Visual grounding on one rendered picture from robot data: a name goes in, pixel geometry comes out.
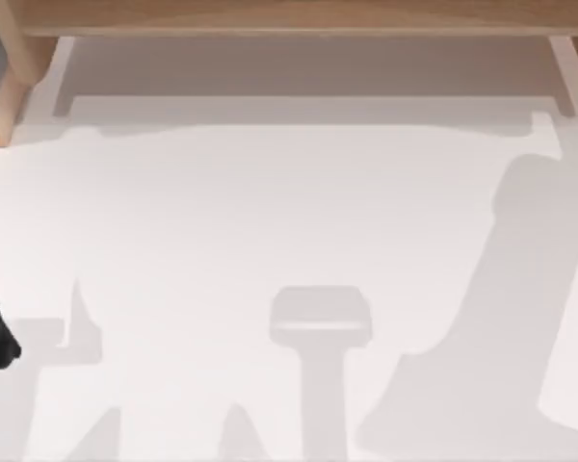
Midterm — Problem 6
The wooden cupboard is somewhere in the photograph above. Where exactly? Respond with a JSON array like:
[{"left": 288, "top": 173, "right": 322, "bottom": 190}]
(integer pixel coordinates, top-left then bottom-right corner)
[{"left": 0, "top": 0, "right": 578, "bottom": 148}]

